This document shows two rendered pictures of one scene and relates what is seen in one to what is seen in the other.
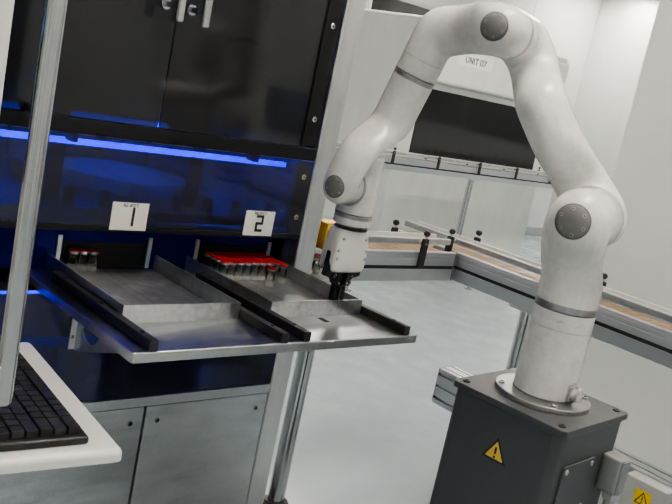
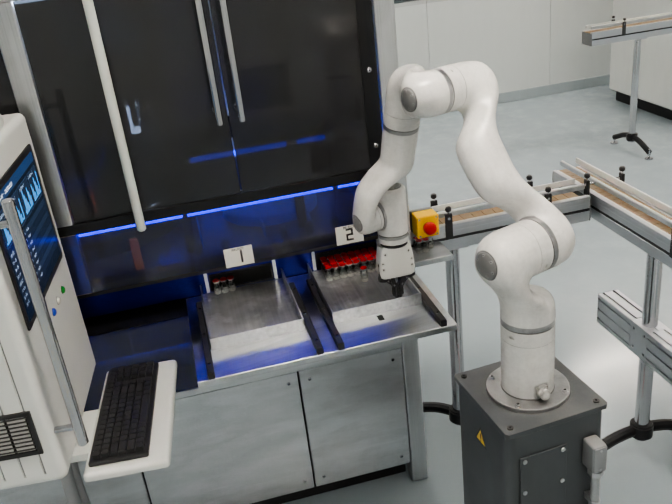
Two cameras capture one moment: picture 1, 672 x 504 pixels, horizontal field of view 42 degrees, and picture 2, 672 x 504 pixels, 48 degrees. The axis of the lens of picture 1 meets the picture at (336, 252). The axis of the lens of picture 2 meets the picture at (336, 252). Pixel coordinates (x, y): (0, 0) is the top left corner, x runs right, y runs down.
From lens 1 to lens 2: 1.07 m
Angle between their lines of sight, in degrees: 34
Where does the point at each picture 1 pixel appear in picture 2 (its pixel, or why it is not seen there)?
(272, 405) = (408, 355)
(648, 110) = not seen: outside the picture
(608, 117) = not seen: outside the picture
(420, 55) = (391, 113)
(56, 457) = (125, 468)
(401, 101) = (390, 150)
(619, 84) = not seen: outside the picture
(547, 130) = (474, 178)
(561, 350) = (518, 360)
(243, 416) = (383, 366)
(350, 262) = (398, 269)
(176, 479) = (340, 413)
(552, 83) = (476, 133)
